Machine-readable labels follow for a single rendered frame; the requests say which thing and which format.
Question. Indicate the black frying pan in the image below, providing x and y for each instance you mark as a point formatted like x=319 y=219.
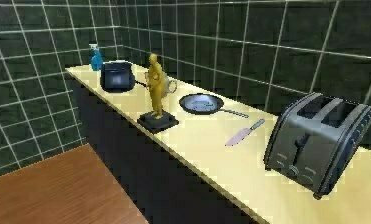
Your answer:
x=200 y=103

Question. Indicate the blue spray bottle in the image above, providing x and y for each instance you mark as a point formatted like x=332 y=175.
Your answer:
x=96 y=59

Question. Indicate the clear glass mug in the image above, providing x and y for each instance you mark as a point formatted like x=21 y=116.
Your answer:
x=169 y=85

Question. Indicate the cream worktop dark cabinet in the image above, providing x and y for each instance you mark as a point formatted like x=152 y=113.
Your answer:
x=206 y=160

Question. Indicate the grey two-slot toaster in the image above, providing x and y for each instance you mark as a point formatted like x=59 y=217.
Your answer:
x=314 y=143

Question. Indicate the golden statue on black base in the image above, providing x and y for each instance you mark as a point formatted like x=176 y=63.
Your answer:
x=156 y=87

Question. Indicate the silver kitchen knife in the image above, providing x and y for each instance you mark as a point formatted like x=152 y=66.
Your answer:
x=240 y=136

